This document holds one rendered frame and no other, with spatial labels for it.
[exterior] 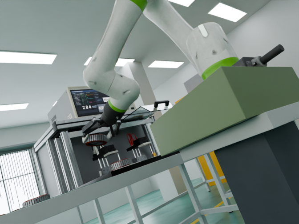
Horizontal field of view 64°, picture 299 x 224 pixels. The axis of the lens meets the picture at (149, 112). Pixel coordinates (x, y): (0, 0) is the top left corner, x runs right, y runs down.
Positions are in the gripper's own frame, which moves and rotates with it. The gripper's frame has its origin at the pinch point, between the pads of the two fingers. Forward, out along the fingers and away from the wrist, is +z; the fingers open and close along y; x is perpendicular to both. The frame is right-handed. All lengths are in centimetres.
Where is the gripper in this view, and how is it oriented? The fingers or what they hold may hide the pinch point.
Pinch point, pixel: (95, 138)
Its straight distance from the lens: 121.9
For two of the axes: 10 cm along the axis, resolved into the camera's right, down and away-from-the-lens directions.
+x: 3.0, 7.6, -5.7
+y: -8.2, -1.1, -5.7
